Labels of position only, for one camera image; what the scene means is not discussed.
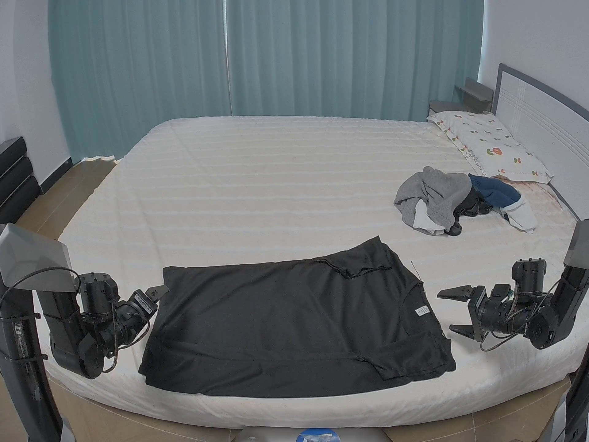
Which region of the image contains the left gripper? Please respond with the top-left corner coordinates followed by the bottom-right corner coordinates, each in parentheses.
top-left (114, 284), bottom-right (170, 343)

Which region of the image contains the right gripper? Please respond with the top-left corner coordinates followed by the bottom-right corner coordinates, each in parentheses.
top-left (437, 285), bottom-right (511, 342)

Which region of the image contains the black T-shirt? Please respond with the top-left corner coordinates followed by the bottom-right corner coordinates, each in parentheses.
top-left (138, 235), bottom-right (456, 398)

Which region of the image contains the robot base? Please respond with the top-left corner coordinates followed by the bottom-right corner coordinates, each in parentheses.
top-left (239, 426), bottom-right (383, 442)

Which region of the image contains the pile of clothes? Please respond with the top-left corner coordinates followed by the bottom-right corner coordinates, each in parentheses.
top-left (394, 166), bottom-right (538, 237)

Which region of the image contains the bed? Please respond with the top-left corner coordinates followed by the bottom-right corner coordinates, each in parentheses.
top-left (44, 63), bottom-right (589, 429)

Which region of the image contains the white printed pillow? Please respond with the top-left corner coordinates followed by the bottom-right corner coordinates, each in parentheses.
top-left (427, 110), bottom-right (554, 183)

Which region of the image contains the black chest of drawers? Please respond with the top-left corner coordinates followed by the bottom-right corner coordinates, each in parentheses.
top-left (0, 136), bottom-right (40, 224)

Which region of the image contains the grey bedside table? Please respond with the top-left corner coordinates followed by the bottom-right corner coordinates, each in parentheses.
top-left (429, 77), bottom-right (494, 114)

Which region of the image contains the blue-green curtain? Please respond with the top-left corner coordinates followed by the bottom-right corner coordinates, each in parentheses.
top-left (48, 0), bottom-right (229, 162)
top-left (225, 0), bottom-right (484, 121)

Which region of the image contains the black cable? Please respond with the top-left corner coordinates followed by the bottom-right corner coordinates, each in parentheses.
top-left (479, 332), bottom-right (516, 352)
top-left (0, 267), bottom-right (83, 312)
top-left (103, 320), bottom-right (150, 374)

